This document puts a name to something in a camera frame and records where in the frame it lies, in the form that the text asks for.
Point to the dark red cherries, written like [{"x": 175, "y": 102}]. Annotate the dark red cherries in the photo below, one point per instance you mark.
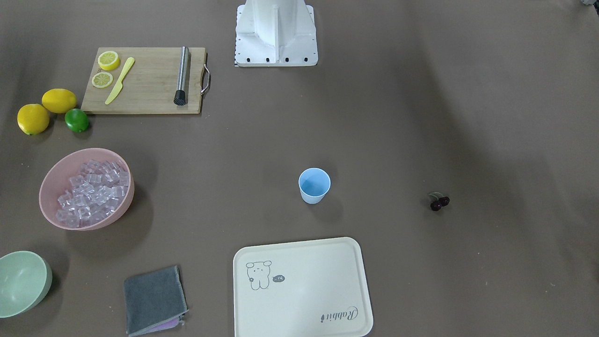
[{"x": 440, "y": 201}]

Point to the pile of clear ice cubes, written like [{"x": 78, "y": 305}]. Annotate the pile of clear ice cubes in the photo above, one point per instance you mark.
[{"x": 94, "y": 194}]

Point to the light blue cup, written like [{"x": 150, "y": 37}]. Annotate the light blue cup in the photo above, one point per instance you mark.
[{"x": 314, "y": 183}]

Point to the cream rabbit tray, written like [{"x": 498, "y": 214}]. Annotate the cream rabbit tray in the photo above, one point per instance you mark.
[{"x": 315, "y": 288}]

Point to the steel muddler black tip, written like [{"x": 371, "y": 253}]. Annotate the steel muddler black tip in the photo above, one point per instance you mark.
[{"x": 180, "y": 96}]

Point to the bamboo cutting board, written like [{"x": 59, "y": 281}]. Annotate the bamboo cutting board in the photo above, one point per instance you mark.
[{"x": 151, "y": 83}]

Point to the grey folded cloth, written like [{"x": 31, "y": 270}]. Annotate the grey folded cloth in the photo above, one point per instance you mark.
[{"x": 154, "y": 301}]

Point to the yellow plastic knife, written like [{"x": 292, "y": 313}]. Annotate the yellow plastic knife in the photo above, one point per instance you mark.
[{"x": 118, "y": 86}]

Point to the pink bowl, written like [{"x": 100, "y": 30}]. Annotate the pink bowl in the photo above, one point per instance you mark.
[{"x": 56, "y": 182}]

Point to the lemon slice lower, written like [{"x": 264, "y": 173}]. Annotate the lemon slice lower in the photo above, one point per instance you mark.
[{"x": 102, "y": 80}]

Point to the lemon slice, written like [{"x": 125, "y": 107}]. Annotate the lemon slice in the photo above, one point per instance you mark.
[
  {"x": 108, "y": 60},
  {"x": 102, "y": 80}
]

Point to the lemon slice upper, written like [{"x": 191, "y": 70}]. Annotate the lemon slice upper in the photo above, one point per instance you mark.
[{"x": 108, "y": 60}]

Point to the green lime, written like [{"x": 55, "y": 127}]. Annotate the green lime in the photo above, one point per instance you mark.
[{"x": 76, "y": 120}]

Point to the yellow lemon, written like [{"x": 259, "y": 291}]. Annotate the yellow lemon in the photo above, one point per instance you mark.
[
  {"x": 59, "y": 101},
  {"x": 33, "y": 119}
]

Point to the mint green bowl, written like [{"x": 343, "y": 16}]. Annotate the mint green bowl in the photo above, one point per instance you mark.
[{"x": 25, "y": 280}]

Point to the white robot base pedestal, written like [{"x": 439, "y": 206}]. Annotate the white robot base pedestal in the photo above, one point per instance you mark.
[{"x": 275, "y": 33}]

